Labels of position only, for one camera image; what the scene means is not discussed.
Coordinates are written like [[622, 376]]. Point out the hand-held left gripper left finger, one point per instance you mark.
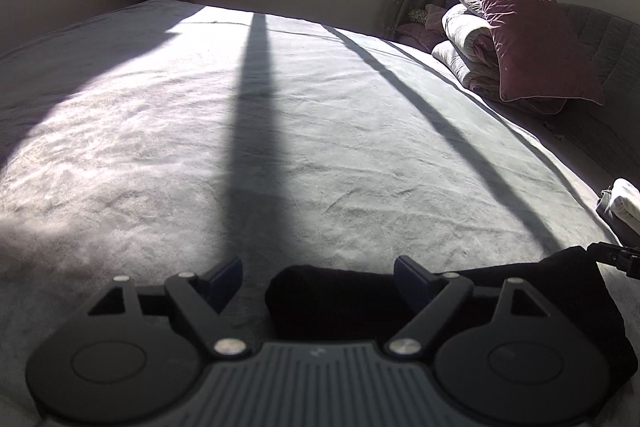
[[227, 279]]

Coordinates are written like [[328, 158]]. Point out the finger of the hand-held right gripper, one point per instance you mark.
[[615, 254]]

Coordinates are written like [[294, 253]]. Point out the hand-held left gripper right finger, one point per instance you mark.
[[412, 282]]

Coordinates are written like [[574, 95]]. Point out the black t-shirt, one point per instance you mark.
[[340, 297]]

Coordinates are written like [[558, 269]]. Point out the folded grey cloth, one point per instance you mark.
[[602, 207]]

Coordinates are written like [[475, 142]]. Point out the folded white cloth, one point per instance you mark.
[[627, 202]]

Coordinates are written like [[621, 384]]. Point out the bed with grey sheet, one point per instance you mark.
[[325, 132]]

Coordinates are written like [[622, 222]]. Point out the grey quilted headboard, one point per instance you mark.
[[610, 47]]

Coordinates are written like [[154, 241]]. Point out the large pink pillow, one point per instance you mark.
[[530, 37]]

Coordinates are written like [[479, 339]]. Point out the folded quilt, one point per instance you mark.
[[465, 42]]

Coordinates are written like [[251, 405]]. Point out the small pink pillow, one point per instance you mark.
[[420, 34]]

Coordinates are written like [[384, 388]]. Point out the patterned cushion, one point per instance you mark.
[[417, 16]]

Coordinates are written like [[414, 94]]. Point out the pale pillow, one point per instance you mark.
[[467, 3]]

